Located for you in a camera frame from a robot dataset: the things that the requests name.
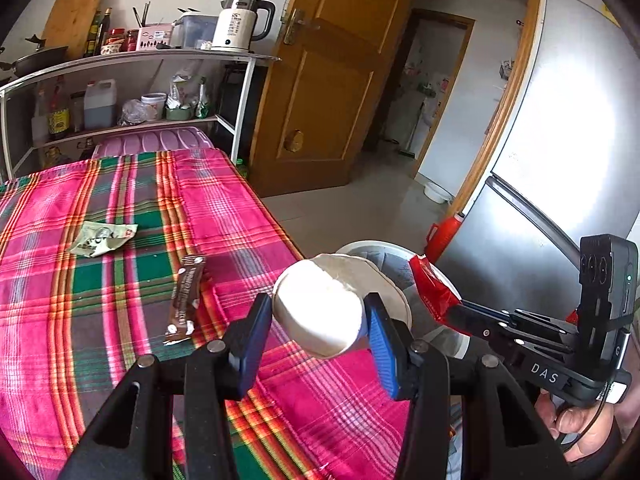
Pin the small glass jar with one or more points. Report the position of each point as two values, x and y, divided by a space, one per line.
77 112

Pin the silver refrigerator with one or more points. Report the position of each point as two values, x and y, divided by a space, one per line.
565 135

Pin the red lidded jars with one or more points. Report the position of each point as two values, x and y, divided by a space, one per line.
122 40

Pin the white paper cup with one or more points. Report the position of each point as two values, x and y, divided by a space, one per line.
315 310

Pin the white plastic tub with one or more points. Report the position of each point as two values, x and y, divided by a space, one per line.
153 106

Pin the white trash bin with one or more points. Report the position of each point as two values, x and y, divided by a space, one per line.
390 260

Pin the green bottle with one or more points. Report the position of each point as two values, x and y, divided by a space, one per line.
243 169

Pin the person's right hand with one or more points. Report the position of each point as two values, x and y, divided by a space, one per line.
575 420

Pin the white floor basin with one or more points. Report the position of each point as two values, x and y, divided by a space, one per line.
436 192

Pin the plaid tablecloth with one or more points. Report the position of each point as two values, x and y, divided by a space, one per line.
100 300

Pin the white plastic oil jug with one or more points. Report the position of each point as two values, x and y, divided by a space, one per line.
100 107

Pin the yellow printed box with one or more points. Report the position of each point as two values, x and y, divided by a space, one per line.
56 156

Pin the pink plastic stool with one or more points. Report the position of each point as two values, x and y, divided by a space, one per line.
150 141

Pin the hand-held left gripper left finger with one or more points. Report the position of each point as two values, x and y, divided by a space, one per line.
250 355

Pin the wooden door frame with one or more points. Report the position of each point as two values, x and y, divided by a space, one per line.
529 60

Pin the white electric kettle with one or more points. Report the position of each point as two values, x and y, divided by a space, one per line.
235 25

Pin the green white snack wrapper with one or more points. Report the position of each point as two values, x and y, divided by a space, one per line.
100 237

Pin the soy sauce bottle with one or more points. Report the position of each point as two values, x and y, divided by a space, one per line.
58 117

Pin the brown coffee sachet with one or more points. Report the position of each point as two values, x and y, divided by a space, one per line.
187 295

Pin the wooden door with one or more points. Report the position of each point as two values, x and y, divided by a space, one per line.
320 85

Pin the green bowl with bags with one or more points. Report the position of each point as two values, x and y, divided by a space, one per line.
185 102

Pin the clear plastic bottle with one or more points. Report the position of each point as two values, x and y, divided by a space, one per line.
40 125

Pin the wooden cutting board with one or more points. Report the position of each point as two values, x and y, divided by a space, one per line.
75 15

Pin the pink utensil basket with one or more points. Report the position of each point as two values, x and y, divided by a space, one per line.
155 39

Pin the clear plastic container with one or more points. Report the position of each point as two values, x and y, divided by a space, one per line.
195 30

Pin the dark sauce bottle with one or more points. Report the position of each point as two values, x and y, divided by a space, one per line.
104 30
91 35

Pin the white metal shelf rack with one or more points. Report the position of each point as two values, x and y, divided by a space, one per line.
150 55

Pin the red snack wrapper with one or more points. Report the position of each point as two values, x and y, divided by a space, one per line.
432 285

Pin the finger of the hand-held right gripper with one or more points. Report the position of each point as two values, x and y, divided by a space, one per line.
545 325
475 325

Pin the clear plastic bag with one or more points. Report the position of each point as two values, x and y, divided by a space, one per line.
131 114

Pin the black frying pan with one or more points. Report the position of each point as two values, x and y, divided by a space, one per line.
35 60

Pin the dark chopsticks bundle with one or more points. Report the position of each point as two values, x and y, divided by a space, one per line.
141 15

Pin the red thermos bottle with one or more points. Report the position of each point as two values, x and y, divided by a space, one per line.
445 237

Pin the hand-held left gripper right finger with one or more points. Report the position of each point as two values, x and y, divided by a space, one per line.
382 355

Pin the round wooden door knob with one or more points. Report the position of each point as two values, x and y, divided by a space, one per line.
294 141

